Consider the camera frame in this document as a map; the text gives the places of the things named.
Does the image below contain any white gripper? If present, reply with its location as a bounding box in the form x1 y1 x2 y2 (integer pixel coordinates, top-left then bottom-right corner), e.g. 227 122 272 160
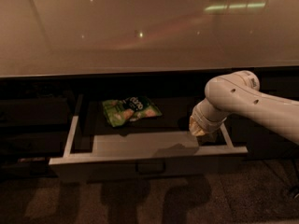
189 98 229 136

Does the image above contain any dark drawer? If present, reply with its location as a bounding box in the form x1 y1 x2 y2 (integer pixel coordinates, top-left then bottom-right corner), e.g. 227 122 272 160
0 158 56 181
0 98 72 127
0 132 67 156
50 95 248 183

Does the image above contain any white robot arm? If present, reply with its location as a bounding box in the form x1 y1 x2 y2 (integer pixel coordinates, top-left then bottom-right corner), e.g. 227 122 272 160
189 70 299 145

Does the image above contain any dark cabinet door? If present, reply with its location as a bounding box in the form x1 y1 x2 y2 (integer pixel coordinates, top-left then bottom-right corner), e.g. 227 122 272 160
225 76 299 160

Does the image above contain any green snack bag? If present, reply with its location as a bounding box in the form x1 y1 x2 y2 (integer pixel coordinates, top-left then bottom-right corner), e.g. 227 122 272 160
101 96 162 127

